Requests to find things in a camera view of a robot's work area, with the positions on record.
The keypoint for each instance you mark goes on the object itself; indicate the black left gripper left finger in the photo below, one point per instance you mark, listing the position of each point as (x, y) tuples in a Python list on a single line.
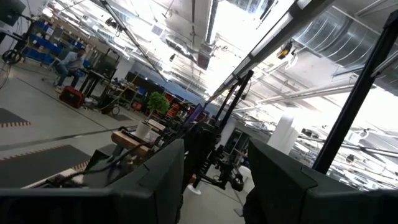
[(140, 199)]

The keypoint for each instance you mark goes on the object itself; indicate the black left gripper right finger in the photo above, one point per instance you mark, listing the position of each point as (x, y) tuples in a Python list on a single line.
[(295, 199)]

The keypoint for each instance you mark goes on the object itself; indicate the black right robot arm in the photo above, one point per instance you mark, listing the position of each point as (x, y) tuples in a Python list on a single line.
[(227, 175)]

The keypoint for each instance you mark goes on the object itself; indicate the wooden workbench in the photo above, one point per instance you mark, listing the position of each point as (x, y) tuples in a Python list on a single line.
[(129, 141)]

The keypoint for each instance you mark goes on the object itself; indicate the white round column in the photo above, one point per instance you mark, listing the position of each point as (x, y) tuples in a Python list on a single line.
[(283, 135)]

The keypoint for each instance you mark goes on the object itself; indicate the green potted plant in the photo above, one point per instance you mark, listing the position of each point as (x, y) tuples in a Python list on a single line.
[(158, 102)]

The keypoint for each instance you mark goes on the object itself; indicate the black hazard-striped floor mat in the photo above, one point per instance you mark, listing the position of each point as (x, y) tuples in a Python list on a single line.
[(11, 119), (37, 165)]

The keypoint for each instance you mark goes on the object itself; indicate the red equipment case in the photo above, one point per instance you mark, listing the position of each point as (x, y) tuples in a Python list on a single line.
[(71, 97)]

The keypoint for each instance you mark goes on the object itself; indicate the black equipment cart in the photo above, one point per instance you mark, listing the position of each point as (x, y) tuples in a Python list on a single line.
[(107, 65)]

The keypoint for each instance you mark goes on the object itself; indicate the seated person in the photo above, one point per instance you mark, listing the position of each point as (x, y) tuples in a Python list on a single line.
[(70, 63)]

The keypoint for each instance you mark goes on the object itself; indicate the blue bin storage shelf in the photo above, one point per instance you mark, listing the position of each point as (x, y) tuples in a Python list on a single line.
[(43, 43)]

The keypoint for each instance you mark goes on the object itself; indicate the black monitor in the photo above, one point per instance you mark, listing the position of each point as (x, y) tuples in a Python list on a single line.
[(11, 11)]

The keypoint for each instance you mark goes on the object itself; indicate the black aluminium rig frame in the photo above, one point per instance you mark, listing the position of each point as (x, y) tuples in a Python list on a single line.
[(351, 102)]

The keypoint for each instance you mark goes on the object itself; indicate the silver ventilation duct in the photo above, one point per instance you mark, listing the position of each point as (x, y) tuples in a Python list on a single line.
[(339, 40)]

